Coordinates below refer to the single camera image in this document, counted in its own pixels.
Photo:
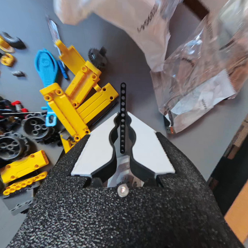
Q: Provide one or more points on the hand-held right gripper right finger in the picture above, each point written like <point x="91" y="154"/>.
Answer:
<point x="149" y="151"/>

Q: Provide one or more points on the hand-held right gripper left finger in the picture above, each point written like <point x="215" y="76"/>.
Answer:
<point x="95" y="153"/>

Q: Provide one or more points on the black long brick beam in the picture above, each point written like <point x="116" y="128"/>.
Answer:
<point x="123" y="116"/>

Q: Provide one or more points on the grey desk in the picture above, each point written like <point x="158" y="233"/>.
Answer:
<point x="131" y="73"/>

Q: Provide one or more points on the pile of loose toy bricks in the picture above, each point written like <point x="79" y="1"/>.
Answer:
<point x="73" y="100"/>

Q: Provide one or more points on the grey battery box brick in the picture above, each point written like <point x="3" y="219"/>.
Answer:
<point x="19" y="203"/>

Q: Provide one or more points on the clear plastic bags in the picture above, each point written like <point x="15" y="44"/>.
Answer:
<point x="193" y="66"/>

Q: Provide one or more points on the light blue curved brick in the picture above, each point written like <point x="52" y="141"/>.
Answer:
<point x="45" y="68"/>

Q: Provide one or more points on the orange wooden table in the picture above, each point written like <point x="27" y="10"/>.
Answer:
<point x="238" y="217"/>

